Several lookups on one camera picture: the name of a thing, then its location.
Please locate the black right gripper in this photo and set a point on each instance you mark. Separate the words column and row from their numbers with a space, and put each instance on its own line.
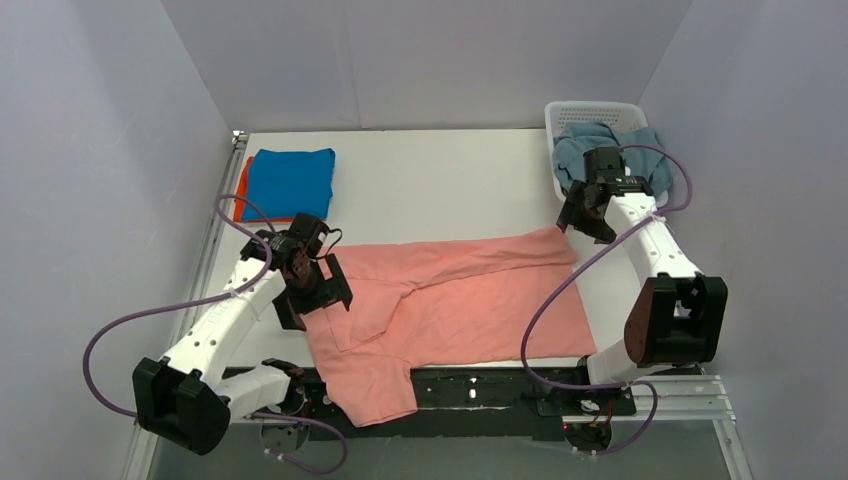
column 589, row 201

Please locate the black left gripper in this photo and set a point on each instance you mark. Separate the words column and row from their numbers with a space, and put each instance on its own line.
column 313, row 291

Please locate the pink t shirt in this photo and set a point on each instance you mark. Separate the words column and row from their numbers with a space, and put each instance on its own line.
column 444, row 303

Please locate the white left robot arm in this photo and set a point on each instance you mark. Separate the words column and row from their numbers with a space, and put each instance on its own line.
column 185, row 396

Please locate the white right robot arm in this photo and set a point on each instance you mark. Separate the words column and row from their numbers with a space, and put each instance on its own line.
column 677, row 317

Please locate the grey-blue t shirt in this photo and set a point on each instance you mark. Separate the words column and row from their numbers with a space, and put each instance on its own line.
column 580, row 137

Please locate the white plastic basket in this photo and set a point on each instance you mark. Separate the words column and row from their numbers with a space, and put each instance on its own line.
column 620, row 116

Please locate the folded orange t shirt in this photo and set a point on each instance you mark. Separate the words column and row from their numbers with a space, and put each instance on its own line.
column 250, row 209

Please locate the folded blue t shirt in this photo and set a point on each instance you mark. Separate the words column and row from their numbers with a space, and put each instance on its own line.
column 300, row 180

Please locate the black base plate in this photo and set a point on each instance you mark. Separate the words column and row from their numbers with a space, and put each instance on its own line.
column 458, row 402

